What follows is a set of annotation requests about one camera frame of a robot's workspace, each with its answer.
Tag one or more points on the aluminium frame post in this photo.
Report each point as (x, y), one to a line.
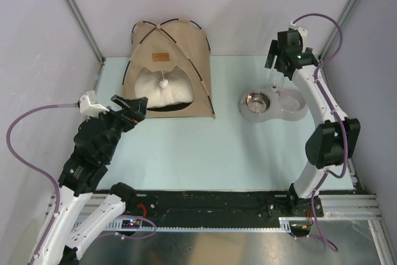
(85, 30)
(335, 39)

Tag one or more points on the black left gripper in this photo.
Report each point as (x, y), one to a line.
(131, 117)

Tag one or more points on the white pompom toy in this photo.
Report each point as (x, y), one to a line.
(163, 84)

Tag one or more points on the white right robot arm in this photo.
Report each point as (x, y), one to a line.
(333, 141)

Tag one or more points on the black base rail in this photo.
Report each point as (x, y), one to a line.
(221, 209)

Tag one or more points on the clear plastic bottle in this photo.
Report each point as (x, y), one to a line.
(276, 80)

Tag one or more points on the aluminium frame post right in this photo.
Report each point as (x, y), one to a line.
(335, 39)

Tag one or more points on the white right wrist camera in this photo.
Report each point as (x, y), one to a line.
(303, 31)

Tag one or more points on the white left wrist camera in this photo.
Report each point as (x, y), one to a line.
(89, 106)

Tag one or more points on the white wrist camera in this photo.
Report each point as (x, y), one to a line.
(303, 31)
(89, 106)

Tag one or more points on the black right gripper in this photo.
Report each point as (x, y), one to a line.
(274, 51)

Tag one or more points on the stainless steel bowl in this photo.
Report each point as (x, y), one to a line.
(257, 102)

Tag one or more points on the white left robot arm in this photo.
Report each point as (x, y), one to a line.
(94, 146)

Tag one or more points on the cream fluffy cushion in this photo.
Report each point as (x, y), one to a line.
(179, 90)

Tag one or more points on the grey double pet bowl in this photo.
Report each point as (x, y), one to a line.
(287, 104)

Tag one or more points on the aluminium frame post left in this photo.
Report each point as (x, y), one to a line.
(85, 30)

